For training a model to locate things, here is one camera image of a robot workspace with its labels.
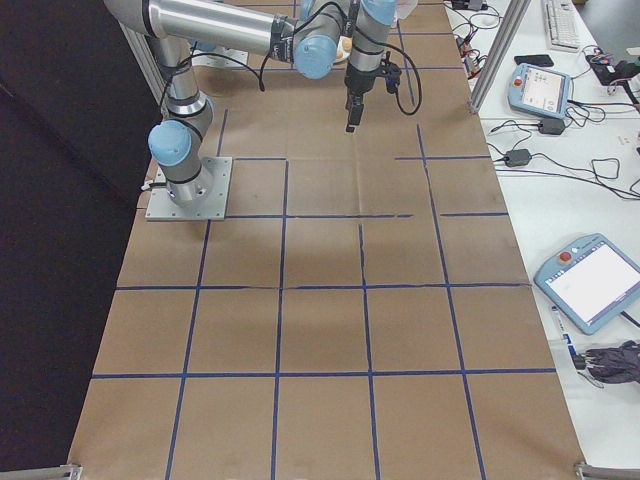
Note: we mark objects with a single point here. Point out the white round plate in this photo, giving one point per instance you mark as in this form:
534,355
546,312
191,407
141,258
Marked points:
344,59

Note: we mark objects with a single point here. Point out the white egg box clear lid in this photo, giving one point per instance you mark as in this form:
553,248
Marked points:
406,7

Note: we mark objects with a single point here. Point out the grey dock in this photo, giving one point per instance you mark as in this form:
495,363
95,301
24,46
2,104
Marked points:
467,4

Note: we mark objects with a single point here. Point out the black power adapter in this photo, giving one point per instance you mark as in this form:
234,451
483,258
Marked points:
551,126
518,157

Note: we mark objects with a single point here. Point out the black smartphone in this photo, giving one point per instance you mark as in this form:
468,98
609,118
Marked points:
535,60

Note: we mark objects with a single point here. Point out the blue teach pendant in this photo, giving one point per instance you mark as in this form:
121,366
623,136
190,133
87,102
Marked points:
590,280
542,90

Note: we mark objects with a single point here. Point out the white keyboard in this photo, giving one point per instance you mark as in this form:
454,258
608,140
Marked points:
560,25

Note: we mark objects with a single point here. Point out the black box device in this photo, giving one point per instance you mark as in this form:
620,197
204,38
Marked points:
630,69

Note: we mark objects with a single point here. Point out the white marker pen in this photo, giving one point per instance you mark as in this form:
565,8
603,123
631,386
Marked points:
561,322

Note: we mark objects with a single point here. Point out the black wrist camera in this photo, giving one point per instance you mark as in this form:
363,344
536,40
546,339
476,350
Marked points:
392,77

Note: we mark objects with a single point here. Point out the white square base plate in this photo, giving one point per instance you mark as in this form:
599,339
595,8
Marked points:
230,59
220,200

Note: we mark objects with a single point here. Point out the aluminium post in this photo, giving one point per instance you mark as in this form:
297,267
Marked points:
495,50

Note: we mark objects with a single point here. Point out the aluminium frame bar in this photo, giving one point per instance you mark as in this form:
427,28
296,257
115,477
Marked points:
142,57

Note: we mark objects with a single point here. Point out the black power strip red switch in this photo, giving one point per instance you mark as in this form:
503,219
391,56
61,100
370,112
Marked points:
609,72

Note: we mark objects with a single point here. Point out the black frame cover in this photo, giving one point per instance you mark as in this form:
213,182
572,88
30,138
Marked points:
50,250

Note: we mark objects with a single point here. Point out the aluminium rail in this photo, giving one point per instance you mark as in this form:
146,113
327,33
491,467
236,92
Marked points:
40,472
607,472

